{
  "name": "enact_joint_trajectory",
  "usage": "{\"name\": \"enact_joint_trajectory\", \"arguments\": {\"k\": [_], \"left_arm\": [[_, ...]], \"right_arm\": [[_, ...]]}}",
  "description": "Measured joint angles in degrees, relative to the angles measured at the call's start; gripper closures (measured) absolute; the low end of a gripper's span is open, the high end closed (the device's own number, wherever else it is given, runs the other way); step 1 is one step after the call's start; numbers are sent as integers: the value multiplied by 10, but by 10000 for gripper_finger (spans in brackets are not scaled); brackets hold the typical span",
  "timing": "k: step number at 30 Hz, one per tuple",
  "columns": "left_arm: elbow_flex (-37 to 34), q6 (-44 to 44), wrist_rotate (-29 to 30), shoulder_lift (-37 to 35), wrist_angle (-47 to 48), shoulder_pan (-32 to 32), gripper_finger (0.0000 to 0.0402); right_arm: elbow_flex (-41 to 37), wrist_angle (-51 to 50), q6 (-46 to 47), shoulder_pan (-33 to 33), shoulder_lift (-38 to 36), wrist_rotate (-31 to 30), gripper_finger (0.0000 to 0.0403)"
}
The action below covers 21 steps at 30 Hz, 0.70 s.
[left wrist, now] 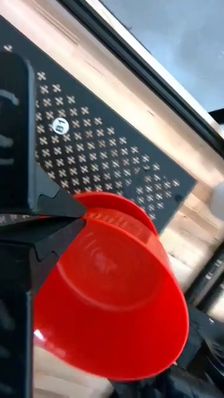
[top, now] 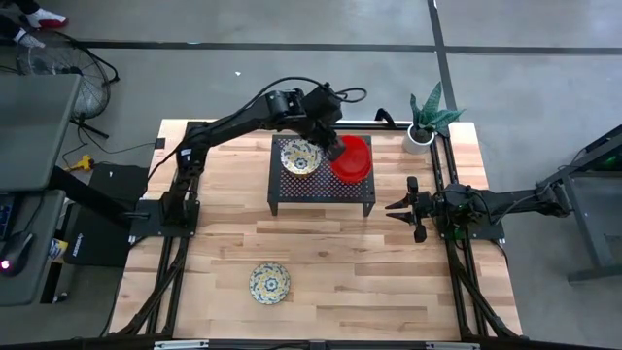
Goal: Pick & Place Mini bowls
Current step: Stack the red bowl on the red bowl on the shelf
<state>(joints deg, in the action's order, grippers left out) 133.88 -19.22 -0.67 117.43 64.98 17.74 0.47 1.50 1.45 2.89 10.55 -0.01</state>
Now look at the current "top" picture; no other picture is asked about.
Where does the black computer mouse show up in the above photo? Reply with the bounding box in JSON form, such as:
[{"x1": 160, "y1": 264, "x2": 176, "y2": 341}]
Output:
[{"x1": 0, "y1": 231, "x2": 35, "y2": 278}]

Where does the dark grey desk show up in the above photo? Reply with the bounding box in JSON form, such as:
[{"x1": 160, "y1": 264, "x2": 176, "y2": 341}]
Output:
[{"x1": 0, "y1": 189, "x2": 67, "y2": 307}]

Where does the black clamp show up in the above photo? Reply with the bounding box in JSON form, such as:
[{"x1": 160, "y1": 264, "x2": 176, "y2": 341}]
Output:
[{"x1": 373, "y1": 107, "x2": 398, "y2": 130}]

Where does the black computer case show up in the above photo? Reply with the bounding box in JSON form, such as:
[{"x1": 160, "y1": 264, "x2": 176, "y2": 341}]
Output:
[{"x1": 62, "y1": 162, "x2": 150, "y2": 267}]

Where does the yellow power plug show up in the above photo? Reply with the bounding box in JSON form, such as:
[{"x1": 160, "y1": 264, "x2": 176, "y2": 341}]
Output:
[{"x1": 65, "y1": 154, "x2": 94, "y2": 174}]

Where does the black aluminium table frame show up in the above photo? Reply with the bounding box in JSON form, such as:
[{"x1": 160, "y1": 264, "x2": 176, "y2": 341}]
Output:
[{"x1": 0, "y1": 119, "x2": 622, "y2": 350}]

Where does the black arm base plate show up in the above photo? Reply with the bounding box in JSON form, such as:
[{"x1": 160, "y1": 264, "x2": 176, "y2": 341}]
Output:
[
  {"x1": 439, "y1": 184, "x2": 506, "y2": 242},
  {"x1": 128, "y1": 198, "x2": 201, "y2": 238}
]

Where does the snake plant in white pot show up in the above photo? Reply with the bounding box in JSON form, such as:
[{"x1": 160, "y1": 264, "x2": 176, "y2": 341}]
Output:
[{"x1": 401, "y1": 81, "x2": 467, "y2": 156}]

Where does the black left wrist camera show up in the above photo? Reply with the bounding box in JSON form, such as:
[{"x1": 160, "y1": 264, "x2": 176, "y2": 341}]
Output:
[{"x1": 306, "y1": 85, "x2": 344, "y2": 118}]

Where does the dark metal stand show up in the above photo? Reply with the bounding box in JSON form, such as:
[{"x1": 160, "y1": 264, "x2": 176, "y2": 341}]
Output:
[{"x1": 534, "y1": 123, "x2": 622, "y2": 283}]

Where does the red plastic bowl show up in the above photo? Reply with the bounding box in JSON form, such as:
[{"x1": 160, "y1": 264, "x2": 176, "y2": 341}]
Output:
[
  {"x1": 337, "y1": 134, "x2": 374, "y2": 171},
  {"x1": 329, "y1": 154, "x2": 373, "y2": 186}
]

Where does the black wire floor fan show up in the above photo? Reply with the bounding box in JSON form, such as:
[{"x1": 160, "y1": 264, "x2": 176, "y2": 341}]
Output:
[{"x1": 17, "y1": 29, "x2": 121, "y2": 140}]

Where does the black perforated metal riser shelf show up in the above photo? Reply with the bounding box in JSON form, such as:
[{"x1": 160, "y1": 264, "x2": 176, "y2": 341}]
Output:
[{"x1": 266, "y1": 133, "x2": 377, "y2": 218}]

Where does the person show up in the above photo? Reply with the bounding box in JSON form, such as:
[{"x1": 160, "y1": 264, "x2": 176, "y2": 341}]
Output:
[{"x1": 0, "y1": 0, "x2": 69, "y2": 50}]

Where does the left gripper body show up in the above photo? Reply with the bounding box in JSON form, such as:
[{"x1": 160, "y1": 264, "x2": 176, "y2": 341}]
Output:
[{"x1": 301, "y1": 107, "x2": 342, "y2": 143}]

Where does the black desk foot bar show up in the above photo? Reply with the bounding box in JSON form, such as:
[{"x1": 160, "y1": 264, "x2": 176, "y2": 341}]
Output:
[{"x1": 48, "y1": 164, "x2": 143, "y2": 229}]

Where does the yellow bowl blue floral inside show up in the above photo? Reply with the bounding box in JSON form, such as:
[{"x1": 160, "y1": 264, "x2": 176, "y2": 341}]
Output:
[
  {"x1": 280, "y1": 138, "x2": 324, "y2": 178},
  {"x1": 249, "y1": 262, "x2": 292, "y2": 306}
]

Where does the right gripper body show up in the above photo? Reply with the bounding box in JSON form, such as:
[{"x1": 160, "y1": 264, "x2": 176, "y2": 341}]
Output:
[{"x1": 405, "y1": 175, "x2": 441, "y2": 244}]

